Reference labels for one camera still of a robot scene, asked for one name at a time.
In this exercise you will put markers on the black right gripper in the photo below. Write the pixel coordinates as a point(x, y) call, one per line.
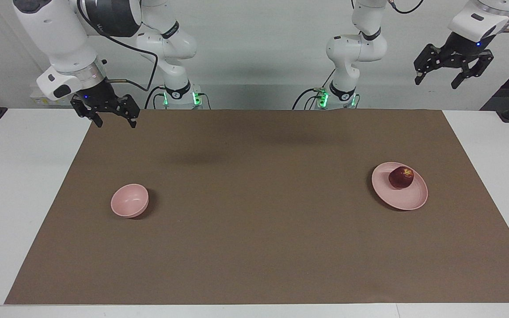
point(100, 97)

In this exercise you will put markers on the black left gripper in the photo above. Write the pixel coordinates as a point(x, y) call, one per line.
point(460, 49)

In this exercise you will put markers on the red apple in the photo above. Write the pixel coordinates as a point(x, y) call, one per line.
point(400, 178)

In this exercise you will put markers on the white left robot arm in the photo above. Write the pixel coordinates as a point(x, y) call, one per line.
point(354, 48)

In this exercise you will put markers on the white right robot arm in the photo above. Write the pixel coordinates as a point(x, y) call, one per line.
point(60, 35)

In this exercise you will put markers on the pink bowl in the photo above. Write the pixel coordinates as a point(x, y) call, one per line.
point(129, 201)

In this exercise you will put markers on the pink plate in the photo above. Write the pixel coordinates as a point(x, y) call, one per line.
point(407, 198)

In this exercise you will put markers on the brown table mat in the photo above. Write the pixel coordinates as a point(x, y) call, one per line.
point(259, 243)

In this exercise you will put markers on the white wall socket box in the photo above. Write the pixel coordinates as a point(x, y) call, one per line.
point(38, 99)

